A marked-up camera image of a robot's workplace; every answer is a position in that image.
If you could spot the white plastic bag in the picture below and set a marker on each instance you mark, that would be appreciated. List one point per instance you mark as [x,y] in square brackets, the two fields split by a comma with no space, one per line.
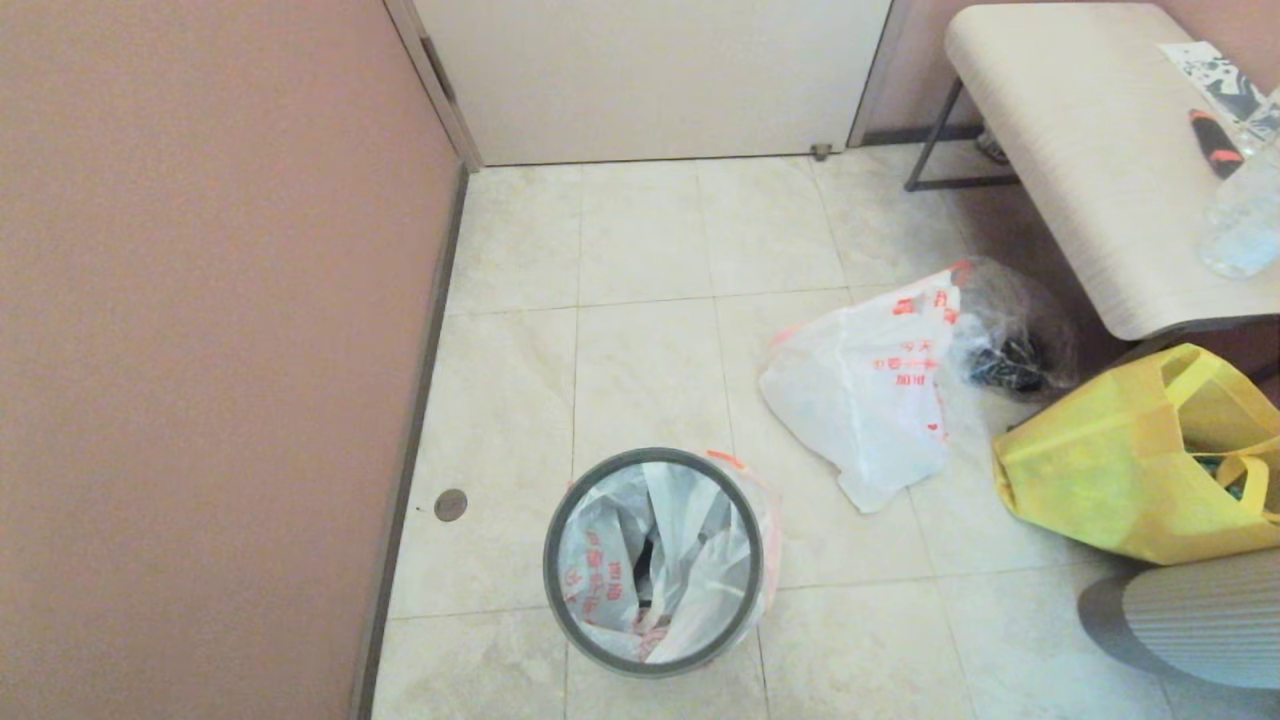
[640,560]

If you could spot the used trash bag red print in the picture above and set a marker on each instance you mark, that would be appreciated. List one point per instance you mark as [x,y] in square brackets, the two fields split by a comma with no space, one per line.
[860,390]

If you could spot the grey ribbed robot base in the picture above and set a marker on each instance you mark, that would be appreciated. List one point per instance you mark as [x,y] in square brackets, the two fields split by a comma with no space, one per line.
[1200,620]

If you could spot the clear bag with dark items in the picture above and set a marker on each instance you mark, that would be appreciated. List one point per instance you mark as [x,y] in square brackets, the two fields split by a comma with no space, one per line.
[1020,340]

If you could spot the yellow tote bag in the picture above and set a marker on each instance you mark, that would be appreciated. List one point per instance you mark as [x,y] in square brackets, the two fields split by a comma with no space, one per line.
[1100,480]

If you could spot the small round grey floor disc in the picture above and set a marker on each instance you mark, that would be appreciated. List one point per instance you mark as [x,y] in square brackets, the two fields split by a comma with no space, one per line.
[450,505]

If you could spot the white door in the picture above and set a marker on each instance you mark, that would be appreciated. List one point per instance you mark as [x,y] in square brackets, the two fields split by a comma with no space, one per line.
[650,80]

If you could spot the grey patterned shoe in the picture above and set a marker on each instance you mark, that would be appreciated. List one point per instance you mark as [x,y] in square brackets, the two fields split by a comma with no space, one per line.
[993,147]

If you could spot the light wood-grain bench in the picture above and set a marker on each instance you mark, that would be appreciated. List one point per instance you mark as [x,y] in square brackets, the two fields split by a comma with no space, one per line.
[1080,130]

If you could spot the black orange tool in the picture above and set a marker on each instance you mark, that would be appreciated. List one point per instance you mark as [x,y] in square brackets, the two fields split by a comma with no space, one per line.
[1218,148]

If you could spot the clear plastic bottle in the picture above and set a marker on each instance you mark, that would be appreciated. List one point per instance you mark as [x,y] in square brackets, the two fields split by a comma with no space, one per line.
[1245,230]

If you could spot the black white printed paper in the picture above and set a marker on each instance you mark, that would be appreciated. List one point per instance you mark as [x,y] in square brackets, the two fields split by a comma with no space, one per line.
[1210,75]

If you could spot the dark wall baseboard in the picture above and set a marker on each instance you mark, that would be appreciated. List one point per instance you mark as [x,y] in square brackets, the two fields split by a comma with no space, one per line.
[440,300]
[900,135]

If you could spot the black metal bench frame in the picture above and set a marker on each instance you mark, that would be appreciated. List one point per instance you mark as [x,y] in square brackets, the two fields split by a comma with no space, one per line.
[960,183]

